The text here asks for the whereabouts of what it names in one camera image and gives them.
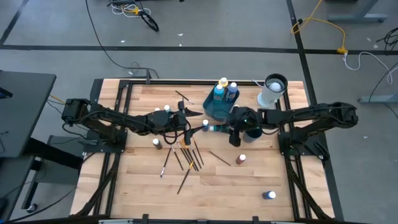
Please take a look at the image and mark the small black silver paintbrush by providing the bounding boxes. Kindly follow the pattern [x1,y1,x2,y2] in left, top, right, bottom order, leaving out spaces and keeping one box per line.
[175,90,195,105]

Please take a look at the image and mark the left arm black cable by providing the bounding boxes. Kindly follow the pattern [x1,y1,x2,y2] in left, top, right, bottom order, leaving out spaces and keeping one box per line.
[161,119,181,146]

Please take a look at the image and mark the large teal paint bottle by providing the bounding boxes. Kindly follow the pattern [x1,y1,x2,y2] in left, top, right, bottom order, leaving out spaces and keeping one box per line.
[213,83,225,103]

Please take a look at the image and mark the black cable tangle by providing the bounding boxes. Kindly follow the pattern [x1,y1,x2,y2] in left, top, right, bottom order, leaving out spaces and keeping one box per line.
[375,26,398,52]

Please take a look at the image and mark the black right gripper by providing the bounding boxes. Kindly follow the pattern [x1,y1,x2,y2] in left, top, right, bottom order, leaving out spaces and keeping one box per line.
[228,105,265,147]

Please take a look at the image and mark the black coiled cable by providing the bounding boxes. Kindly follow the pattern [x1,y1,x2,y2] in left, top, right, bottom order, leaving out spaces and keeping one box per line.
[138,8,160,33]

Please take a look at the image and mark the yellow extension cable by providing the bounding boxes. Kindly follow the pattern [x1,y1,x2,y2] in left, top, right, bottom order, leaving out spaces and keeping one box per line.
[290,0,349,55]

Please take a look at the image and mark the wide paintbrush silver ferrule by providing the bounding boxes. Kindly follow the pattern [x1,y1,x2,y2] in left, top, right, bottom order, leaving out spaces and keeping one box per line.
[159,146,172,179]

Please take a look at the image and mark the white floor cable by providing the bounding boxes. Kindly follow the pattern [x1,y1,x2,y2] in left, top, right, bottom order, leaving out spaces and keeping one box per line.
[343,51,395,85]

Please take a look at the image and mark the black aluminium table frame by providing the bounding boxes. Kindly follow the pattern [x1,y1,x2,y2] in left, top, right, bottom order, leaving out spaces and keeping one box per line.
[70,77,345,224]

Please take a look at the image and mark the white cylinder black rim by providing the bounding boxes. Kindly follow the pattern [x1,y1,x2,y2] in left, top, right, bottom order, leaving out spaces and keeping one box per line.
[256,73,289,110]

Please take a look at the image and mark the grey desk foot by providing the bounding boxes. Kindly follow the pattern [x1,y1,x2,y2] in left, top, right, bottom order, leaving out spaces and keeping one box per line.
[327,0,389,24]
[357,94,398,105]

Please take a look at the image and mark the thin yellow cable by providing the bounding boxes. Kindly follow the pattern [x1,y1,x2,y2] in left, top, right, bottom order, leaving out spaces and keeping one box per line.
[49,94,68,106]

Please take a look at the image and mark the teal plastic storage bin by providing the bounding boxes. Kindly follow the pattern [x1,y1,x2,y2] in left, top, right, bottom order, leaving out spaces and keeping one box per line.
[202,82,241,123]

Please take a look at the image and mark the black floor cable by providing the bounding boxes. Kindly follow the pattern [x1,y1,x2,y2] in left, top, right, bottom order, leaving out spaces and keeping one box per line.
[84,0,160,80]

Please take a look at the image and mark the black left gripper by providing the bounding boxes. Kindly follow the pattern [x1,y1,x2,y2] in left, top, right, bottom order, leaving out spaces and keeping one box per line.
[167,98,206,146]

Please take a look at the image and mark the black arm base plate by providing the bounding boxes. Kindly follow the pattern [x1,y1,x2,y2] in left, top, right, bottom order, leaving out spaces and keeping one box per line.
[277,130,328,156]
[82,128,128,154]

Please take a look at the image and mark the dark teal plastic cup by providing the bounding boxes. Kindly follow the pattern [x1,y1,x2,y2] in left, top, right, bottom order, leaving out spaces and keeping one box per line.
[242,126,264,144]

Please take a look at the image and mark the black desk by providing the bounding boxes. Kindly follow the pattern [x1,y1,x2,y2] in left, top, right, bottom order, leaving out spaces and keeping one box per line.
[0,70,84,215]

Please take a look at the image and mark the silver aluminium bracket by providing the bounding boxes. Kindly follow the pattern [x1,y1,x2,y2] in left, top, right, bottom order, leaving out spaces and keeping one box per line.
[98,218,134,224]

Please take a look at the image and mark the large purple paint bottle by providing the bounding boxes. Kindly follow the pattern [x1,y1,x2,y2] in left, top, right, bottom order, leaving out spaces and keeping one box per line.
[224,82,239,103]

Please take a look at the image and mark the white yellow cable bundle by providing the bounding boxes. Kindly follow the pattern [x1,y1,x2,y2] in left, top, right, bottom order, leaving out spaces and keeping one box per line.
[109,1,152,19]

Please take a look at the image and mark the long paintbrush gold ferrule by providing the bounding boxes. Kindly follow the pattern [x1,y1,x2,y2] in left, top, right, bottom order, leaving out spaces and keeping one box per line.
[176,161,195,195]

